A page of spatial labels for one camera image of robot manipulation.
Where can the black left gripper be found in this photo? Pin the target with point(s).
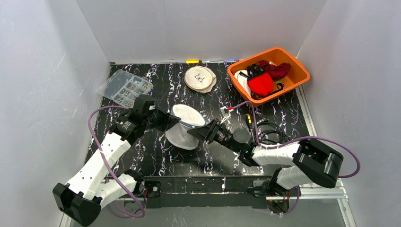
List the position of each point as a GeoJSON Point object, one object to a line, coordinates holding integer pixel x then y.
{"type": "Point", "coordinates": [169, 119]}

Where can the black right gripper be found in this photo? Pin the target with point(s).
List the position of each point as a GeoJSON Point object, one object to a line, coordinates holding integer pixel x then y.
{"type": "Point", "coordinates": [212, 132]}

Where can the bright red bra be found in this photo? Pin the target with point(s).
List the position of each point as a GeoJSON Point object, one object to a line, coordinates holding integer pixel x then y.
{"type": "Point", "coordinates": [262, 84]}

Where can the dark red bra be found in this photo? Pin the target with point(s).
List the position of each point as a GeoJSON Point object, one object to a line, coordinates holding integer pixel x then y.
{"type": "Point", "coordinates": [276, 72]}

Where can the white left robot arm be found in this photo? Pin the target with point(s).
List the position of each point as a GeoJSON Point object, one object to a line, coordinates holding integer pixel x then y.
{"type": "Point", "coordinates": [95, 185]}

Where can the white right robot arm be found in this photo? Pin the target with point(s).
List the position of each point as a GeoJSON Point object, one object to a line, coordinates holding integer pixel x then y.
{"type": "Point", "coordinates": [303, 160]}

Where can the clear plastic screw box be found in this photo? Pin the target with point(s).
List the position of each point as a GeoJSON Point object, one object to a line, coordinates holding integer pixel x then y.
{"type": "Point", "coordinates": [124, 87]}

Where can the orange plastic bin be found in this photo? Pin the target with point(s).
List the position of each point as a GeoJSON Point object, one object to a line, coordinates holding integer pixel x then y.
{"type": "Point", "coordinates": [297, 75]}

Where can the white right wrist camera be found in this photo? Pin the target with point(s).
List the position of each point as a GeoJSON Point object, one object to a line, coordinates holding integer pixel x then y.
{"type": "Point", "coordinates": [225, 113]}

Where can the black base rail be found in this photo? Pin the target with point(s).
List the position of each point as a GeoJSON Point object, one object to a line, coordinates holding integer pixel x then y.
{"type": "Point", "coordinates": [211, 191]}

